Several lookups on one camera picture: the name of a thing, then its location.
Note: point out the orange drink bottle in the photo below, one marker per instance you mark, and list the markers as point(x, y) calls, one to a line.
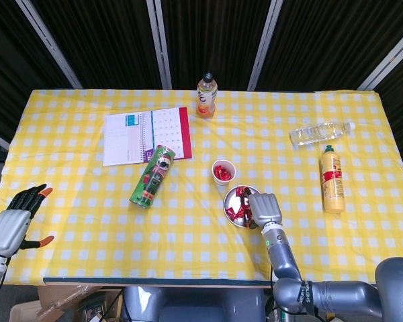
point(206, 100)

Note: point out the wooden table board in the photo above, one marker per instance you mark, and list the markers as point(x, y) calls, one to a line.
point(154, 281)

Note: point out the yellow squeeze bottle green cap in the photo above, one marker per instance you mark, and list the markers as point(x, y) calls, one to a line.
point(332, 188)

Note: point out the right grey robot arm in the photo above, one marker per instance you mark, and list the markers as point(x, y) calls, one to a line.
point(282, 255)

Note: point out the spiral notebook with red cover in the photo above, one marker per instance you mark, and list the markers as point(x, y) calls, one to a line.
point(127, 141)

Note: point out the round metal plate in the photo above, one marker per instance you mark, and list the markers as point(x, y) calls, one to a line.
point(233, 199)

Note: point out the red candy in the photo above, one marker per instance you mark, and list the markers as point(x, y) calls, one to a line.
point(226, 174)
point(219, 171)
point(243, 211)
point(231, 213)
point(243, 192)

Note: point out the clear plastic water bottle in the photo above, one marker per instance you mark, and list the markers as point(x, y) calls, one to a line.
point(315, 133)

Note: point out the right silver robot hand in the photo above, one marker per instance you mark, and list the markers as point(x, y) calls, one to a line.
point(265, 209)

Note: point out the grey robot torso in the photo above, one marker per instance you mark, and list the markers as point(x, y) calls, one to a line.
point(194, 305)

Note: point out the yellow white checked tablecloth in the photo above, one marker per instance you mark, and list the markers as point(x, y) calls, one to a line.
point(188, 241)

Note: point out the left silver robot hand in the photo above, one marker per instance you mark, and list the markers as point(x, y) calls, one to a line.
point(8, 231)

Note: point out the brown cardboard box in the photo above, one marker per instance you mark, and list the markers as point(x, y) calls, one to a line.
point(53, 302)

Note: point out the green Pringles can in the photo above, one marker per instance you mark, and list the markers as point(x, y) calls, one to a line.
point(151, 181)

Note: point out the white paper cup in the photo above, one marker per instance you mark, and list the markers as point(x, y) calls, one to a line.
point(233, 171)

